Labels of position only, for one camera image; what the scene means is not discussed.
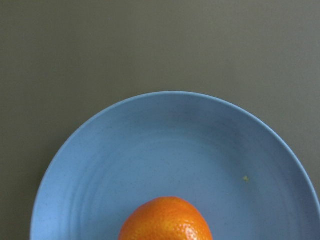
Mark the orange mandarin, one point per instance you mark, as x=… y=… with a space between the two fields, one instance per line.
x=166 y=218

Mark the blue plate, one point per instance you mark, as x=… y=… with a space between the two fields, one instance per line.
x=243 y=178

